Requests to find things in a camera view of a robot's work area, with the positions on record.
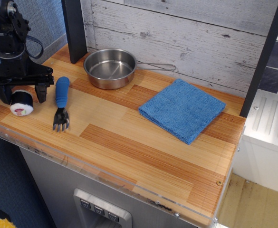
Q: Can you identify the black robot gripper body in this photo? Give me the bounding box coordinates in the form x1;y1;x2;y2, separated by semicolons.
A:
0;53;54;87

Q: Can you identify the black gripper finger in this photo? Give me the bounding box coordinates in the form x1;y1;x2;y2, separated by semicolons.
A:
0;85;12;105
35;83;48;103

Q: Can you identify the plush sushi roll toy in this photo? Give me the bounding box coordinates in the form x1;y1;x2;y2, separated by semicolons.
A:
10;90;34;116

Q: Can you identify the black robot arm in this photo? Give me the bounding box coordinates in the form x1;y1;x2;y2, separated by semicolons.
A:
0;0;54;104

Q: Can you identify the stainless steel pan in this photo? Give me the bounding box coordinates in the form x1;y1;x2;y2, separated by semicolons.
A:
83;48;176;90

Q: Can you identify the yellow object at corner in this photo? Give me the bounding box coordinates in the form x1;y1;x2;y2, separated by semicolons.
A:
0;219;16;228

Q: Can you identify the silver dispenser button panel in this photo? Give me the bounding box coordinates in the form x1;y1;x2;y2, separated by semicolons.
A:
73;188;133;228

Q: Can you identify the folded blue cloth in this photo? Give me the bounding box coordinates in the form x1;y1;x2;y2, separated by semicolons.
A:
138;79;226;144

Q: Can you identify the clear acrylic edge guard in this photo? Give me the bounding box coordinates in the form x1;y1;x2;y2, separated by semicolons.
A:
0;119;219;227

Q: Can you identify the white ribbed cabinet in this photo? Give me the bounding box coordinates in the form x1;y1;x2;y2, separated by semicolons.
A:
233;90;278;191

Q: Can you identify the blue handled metal fork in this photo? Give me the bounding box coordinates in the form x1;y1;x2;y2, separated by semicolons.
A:
53;76;70;132

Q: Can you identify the dark left upright post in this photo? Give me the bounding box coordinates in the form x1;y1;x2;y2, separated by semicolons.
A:
61;0;87;64

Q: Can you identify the dark upright post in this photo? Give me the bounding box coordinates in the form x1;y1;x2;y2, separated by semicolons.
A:
240;6;278;118
61;0;87;64

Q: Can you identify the dark right upright post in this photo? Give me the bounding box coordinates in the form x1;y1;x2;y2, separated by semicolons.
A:
240;6;278;118

